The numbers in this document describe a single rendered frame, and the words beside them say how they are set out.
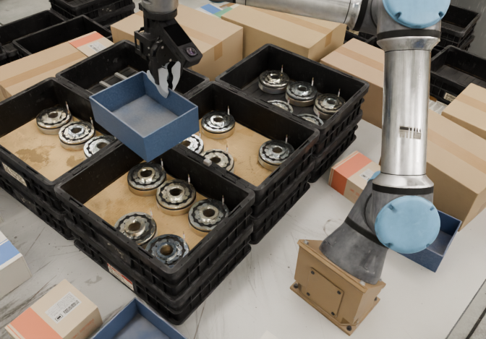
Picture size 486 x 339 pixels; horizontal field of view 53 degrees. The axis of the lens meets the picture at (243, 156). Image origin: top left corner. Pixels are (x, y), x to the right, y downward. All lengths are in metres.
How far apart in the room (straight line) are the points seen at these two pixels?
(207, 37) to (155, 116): 0.72
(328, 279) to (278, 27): 1.07
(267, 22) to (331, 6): 0.86
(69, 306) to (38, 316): 0.07
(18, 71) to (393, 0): 1.30
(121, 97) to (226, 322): 0.59
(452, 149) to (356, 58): 0.53
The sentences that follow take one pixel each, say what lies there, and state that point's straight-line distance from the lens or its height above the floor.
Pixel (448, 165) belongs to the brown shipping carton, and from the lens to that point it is 1.47.
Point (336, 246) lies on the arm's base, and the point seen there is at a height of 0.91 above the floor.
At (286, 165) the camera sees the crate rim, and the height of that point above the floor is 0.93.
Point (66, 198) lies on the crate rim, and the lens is 1.22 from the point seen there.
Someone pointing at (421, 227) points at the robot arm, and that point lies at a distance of 0.97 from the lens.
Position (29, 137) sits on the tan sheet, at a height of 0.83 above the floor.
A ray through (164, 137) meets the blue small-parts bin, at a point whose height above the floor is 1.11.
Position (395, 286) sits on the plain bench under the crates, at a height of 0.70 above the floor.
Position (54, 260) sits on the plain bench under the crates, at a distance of 1.41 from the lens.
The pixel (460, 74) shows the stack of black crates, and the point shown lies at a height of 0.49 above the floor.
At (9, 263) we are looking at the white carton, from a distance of 1.32.
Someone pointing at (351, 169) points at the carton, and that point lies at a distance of 1.49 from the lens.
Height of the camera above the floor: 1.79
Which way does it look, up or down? 43 degrees down
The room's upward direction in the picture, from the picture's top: 2 degrees clockwise
